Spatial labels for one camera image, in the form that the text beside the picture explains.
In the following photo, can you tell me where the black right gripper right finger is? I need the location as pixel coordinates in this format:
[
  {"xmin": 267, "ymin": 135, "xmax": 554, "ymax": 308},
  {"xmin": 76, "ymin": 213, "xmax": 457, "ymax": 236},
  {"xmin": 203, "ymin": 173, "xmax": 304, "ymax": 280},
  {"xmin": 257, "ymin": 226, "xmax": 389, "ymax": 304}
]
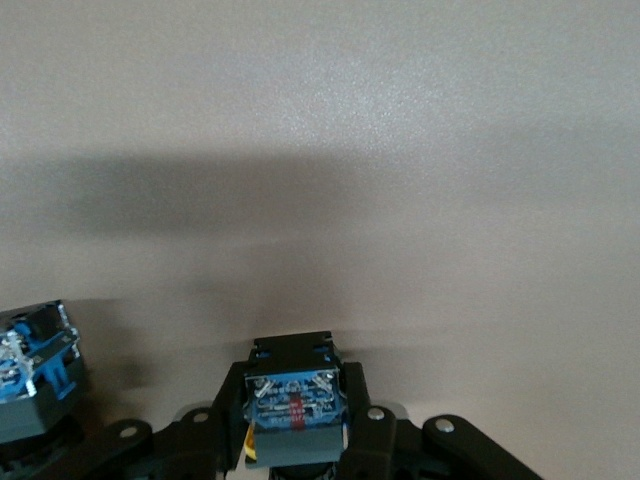
[{"xmin": 339, "ymin": 362, "xmax": 401, "ymax": 480}]

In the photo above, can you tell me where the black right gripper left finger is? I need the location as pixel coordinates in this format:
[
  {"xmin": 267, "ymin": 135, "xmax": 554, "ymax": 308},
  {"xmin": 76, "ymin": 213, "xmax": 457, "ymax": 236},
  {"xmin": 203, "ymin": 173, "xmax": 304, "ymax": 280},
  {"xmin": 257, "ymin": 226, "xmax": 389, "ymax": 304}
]
[{"xmin": 149, "ymin": 362, "xmax": 251, "ymax": 480}]

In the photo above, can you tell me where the yellow push button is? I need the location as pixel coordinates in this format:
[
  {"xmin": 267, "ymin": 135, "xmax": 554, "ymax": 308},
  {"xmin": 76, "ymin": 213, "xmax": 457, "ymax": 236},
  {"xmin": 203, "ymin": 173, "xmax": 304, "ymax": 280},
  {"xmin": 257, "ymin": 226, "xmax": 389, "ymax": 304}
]
[{"xmin": 242, "ymin": 329, "xmax": 351, "ymax": 480}]

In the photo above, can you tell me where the red push button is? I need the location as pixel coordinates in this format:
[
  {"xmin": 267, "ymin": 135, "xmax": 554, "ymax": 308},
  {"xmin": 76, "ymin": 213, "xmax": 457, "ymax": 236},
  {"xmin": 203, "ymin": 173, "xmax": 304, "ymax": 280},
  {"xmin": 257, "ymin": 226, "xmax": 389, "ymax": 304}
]
[{"xmin": 0, "ymin": 298, "xmax": 89, "ymax": 480}]

